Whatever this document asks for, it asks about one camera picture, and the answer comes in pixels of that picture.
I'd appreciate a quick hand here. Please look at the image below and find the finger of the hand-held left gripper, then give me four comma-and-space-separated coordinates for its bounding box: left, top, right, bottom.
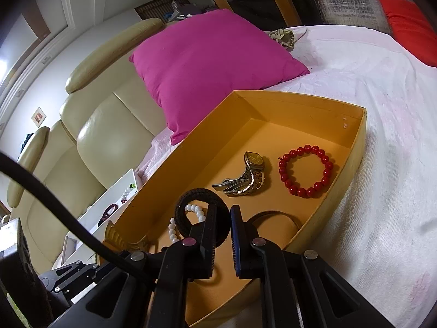
37, 260, 103, 303

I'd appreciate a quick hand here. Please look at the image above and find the dark purple hair tie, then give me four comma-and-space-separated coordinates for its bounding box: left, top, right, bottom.
97, 203, 118, 227

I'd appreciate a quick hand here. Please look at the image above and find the cream leather sofa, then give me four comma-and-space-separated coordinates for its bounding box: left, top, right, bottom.
7, 17, 178, 274

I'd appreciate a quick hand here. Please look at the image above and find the camouflage cloth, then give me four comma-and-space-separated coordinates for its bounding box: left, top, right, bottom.
268, 28, 308, 52

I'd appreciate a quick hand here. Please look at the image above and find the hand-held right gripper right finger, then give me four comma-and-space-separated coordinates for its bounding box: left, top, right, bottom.
229, 205, 393, 328

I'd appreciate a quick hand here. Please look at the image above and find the silver metal wristwatch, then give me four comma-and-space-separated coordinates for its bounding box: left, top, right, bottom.
212, 151, 266, 198

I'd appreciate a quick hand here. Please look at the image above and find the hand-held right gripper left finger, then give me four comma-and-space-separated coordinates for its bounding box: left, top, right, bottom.
48, 204, 219, 328

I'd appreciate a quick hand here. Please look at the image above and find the pile of clothes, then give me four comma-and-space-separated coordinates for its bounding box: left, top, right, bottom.
166, 2, 212, 22

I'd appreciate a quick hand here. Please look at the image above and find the pink pillow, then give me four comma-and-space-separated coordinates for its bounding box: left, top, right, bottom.
129, 9, 311, 146

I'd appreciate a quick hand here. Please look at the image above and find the small white bead bracelet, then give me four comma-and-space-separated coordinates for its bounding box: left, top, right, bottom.
119, 183, 138, 204

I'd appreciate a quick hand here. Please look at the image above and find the black hair tie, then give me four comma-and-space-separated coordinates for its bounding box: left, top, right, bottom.
174, 188, 231, 247

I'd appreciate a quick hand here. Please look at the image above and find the gold hair comb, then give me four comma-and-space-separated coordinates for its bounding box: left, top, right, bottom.
103, 221, 151, 251

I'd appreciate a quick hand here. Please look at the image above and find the black cable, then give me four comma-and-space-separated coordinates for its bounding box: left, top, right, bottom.
0, 152, 158, 284

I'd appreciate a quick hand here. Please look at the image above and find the brown hair band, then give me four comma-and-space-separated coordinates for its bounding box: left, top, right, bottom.
246, 211, 303, 233

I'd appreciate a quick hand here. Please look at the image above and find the red bead bracelet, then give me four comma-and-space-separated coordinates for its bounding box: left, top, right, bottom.
278, 144, 334, 198

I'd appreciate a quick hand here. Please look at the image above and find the white pearl bracelet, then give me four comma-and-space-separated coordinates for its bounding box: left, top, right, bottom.
167, 204, 207, 247

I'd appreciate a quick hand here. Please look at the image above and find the yellow cardboard box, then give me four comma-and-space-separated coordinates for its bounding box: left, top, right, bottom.
102, 90, 367, 328

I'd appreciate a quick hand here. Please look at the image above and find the white tray with jewellery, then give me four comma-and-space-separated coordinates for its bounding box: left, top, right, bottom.
61, 168, 144, 267

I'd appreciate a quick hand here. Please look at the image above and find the wooden glass-door cabinet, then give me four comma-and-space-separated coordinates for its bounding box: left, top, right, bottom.
205, 0, 303, 30

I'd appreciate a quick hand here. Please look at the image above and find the white blanket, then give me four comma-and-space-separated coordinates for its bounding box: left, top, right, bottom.
137, 25, 437, 328

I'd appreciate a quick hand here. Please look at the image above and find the red pillow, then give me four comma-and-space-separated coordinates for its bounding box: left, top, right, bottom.
376, 0, 437, 67

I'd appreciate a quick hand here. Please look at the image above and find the silver foil mat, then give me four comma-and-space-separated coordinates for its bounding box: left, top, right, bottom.
304, 0, 437, 42

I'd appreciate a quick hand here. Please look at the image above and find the wicker basket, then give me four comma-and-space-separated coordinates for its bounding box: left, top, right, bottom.
135, 0, 187, 19

